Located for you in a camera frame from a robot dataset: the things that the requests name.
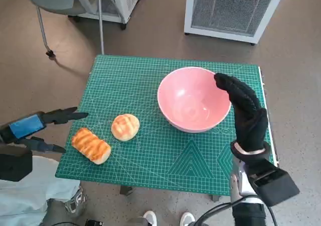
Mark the white wheeled cage cabinet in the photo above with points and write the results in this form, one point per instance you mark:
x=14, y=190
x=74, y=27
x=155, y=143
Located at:
x=123, y=0

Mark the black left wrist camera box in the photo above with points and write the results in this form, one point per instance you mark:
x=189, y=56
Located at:
x=15, y=163

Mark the long striped toy bread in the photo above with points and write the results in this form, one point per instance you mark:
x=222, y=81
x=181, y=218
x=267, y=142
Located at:
x=91, y=145

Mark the white shoe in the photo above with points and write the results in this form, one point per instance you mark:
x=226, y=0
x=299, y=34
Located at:
x=150, y=217
x=187, y=218

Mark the green cutting mat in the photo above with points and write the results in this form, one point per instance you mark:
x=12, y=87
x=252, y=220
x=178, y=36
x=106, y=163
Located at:
x=155, y=155

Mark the black knitted gloved right hand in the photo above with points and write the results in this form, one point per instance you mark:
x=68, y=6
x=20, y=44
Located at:
x=248, y=115

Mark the pink bowl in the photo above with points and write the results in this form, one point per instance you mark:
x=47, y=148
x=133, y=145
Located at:
x=190, y=103

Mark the thin metal pole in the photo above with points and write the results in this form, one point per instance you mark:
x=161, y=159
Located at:
x=100, y=23

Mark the white mesh-front cabinet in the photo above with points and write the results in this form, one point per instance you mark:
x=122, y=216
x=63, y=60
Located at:
x=225, y=8

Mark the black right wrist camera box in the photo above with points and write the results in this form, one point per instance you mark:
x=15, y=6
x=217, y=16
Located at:
x=276, y=183

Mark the small white table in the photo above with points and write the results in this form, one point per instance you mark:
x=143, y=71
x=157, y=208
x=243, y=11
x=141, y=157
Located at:
x=126, y=190

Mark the round toy bread bun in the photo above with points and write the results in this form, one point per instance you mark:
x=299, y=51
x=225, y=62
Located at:
x=125, y=127

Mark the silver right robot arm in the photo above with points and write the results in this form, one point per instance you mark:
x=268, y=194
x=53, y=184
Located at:
x=240, y=183

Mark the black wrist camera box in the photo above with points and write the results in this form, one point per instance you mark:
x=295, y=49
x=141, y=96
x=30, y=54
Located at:
x=15, y=163
x=276, y=183

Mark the bare black left hand blue tape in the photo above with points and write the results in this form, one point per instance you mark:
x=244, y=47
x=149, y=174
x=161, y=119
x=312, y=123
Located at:
x=27, y=127

